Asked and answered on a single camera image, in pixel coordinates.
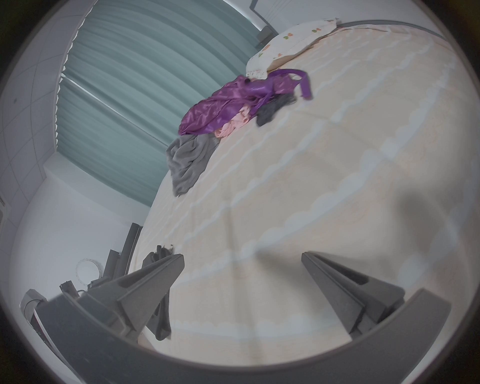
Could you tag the grey knit garment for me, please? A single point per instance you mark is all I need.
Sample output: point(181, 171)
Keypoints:
point(187, 165)

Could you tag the black T-shirt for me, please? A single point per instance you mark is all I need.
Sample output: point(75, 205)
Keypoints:
point(163, 322)

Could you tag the blue-green curtain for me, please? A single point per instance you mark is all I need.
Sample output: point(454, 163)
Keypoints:
point(112, 150)
point(157, 56)

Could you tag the purple satin garment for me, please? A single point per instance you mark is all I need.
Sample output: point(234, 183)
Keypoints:
point(210, 112)

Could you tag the round white-framed mirror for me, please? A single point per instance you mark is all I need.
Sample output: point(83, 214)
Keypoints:
point(88, 270)

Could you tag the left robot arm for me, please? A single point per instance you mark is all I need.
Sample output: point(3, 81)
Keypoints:
point(30, 302)

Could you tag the white printed pillow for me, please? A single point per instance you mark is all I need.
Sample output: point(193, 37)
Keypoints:
point(288, 43)

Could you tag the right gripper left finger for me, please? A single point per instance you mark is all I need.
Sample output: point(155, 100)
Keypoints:
point(150, 296)

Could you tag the bed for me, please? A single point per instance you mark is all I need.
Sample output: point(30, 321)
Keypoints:
point(337, 168)

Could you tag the black lace garment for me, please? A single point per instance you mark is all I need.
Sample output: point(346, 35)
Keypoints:
point(270, 110)

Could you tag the pink garment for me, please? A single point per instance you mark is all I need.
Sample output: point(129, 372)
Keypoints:
point(232, 125)

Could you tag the grey bedside table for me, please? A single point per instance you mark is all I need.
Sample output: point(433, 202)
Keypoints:
point(267, 35)

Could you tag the black chest of drawers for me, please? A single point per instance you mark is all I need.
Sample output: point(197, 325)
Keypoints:
point(131, 240)

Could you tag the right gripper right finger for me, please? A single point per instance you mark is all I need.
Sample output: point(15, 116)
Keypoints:
point(333, 292)

